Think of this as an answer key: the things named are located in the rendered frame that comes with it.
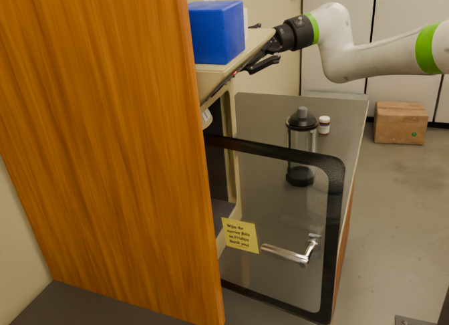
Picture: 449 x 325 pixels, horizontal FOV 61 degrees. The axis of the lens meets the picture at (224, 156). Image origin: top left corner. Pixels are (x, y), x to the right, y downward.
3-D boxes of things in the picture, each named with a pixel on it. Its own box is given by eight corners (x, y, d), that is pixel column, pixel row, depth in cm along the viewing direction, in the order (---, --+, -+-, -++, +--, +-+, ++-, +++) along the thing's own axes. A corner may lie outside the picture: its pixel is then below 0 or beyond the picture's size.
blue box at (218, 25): (175, 63, 69) (168, 10, 65) (198, 49, 77) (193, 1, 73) (226, 65, 65) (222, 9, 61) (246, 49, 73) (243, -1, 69)
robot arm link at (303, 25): (309, 54, 115) (294, 32, 119) (319, 26, 105) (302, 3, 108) (290, 60, 114) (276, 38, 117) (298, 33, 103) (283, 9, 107)
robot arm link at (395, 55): (443, 18, 89) (410, 30, 85) (451, 66, 92) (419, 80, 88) (337, 43, 122) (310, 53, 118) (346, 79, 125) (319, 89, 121)
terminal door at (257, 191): (205, 277, 93) (184, 128, 73) (331, 326, 79) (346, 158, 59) (203, 280, 92) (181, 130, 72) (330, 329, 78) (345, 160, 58)
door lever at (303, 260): (270, 238, 74) (270, 228, 73) (319, 253, 70) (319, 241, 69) (259, 256, 70) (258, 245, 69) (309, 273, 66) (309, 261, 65)
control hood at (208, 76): (170, 121, 72) (162, 68, 67) (232, 68, 97) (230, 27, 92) (228, 127, 67) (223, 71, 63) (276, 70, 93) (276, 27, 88)
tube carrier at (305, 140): (281, 182, 133) (281, 126, 122) (289, 166, 141) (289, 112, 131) (313, 186, 129) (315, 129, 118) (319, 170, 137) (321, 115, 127)
